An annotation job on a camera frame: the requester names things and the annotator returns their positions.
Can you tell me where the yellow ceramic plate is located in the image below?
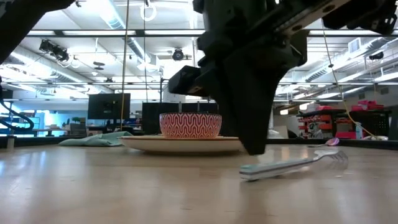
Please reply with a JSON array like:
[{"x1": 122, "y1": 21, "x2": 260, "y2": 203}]
[{"x1": 119, "y1": 135, "x2": 245, "y2": 155}]

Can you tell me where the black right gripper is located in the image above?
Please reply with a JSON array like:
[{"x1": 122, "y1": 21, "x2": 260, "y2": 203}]
[{"x1": 192, "y1": 0, "x2": 352, "y2": 156}]

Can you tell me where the yellow hanging cable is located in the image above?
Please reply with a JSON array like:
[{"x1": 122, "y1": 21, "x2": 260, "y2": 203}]
[{"x1": 322, "y1": 29, "x2": 381, "y2": 140}]

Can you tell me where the red patterned bowl blue inside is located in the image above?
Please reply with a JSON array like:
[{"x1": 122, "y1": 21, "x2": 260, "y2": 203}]
[{"x1": 159, "y1": 112, "x2": 223, "y2": 139}]

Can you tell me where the white cable ring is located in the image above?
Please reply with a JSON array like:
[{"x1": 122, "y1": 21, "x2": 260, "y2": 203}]
[{"x1": 139, "y1": 2, "x2": 158, "y2": 22}]

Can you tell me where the thin hanging cord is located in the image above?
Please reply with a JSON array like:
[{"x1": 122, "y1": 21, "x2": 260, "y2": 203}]
[{"x1": 119, "y1": 0, "x2": 130, "y2": 131}]

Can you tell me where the black ceiling camera cluster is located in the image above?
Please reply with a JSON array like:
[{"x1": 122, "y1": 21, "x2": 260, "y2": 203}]
[{"x1": 39, "y1": 39, "x2": 70, "y2": 62}]

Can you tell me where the black computer monitor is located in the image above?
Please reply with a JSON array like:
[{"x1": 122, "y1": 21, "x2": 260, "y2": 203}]
[{"x1": 88, "y1": 93, "x2": 131, "y2": 121}]

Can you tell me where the teal cloth napkin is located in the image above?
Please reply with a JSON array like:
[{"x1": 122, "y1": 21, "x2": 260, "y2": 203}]
[{"x1": 58, "y1": 130, "x2": 134, "y2": 147}]

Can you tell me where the black aluminium table frame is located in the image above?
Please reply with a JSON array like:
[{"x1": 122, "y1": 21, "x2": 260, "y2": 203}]
[{"x1": 0, "y1": 136, "x2": 398, "y2": 151}]

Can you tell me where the purple spoon teal handle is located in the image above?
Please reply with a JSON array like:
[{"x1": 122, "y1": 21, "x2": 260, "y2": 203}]
[{"x1": 307, "y1": 137, "x2": 340, "y2": 148}]

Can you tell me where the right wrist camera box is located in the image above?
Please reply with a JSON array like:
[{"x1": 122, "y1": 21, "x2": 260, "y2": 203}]
[{"x1": 167, "y1": 65, "x2": 208, "y2": 96}]

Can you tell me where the black ceiling spotlight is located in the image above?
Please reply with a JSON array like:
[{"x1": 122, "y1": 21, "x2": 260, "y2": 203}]
[{"x1": 172, "y1": 48, "x2": 185, "y2": 62}]

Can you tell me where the black looped cable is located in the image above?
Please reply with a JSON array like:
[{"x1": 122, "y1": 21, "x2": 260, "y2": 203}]
[{"x1": 0, "y1": 77, "x2": 35, "y2": 132}]

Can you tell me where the black shelf with red bins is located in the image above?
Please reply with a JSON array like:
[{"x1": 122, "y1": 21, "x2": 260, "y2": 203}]
[{"x1": 297, "y1": 99, "x2": 392, "y2": 140}]

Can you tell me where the red storage bin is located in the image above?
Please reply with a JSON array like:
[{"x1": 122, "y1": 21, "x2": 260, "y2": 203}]
[{"x1": 335, "y1": 131, "x2": 357, "y2": 140}]

